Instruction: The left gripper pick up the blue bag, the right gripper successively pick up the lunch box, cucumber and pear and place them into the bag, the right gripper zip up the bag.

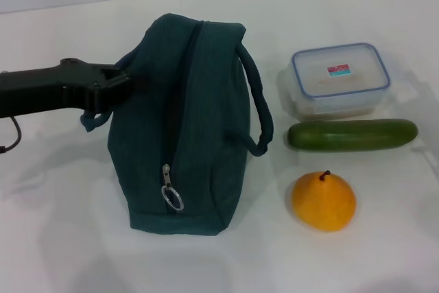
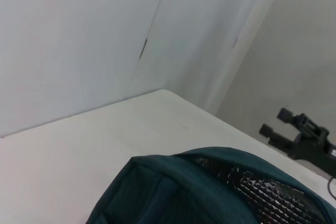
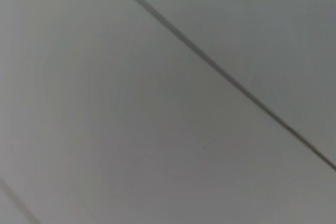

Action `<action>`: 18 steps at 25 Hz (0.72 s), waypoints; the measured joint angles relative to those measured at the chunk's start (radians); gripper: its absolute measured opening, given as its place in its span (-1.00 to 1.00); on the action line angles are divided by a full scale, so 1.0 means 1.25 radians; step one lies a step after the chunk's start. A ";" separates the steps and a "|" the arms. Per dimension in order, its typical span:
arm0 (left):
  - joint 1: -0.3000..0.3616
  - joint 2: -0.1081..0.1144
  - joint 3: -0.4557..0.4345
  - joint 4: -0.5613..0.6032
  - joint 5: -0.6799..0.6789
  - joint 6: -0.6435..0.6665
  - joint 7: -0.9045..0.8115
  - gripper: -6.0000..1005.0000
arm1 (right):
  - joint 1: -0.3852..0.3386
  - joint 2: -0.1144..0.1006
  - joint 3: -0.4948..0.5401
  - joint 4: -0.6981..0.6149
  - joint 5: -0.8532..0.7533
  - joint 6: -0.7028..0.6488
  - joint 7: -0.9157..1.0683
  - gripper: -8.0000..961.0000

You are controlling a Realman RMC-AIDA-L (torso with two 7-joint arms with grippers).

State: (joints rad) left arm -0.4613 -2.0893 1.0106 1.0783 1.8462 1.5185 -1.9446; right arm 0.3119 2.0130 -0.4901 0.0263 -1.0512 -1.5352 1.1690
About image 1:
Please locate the orange pear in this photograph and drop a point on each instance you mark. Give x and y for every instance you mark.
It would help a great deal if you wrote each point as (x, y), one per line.
(324, 204)

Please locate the clear box with blue-rimmed lid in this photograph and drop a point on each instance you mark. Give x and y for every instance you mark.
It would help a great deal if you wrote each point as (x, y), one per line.
(339, 80)

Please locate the teal fabric zip bag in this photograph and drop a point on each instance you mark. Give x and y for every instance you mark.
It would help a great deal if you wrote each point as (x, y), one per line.
(205, 128)

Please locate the green cucumber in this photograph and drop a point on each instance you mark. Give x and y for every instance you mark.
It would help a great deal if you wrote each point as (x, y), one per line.
(350, 135)

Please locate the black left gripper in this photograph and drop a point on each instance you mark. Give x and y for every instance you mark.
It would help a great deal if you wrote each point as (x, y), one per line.
(37, 92)

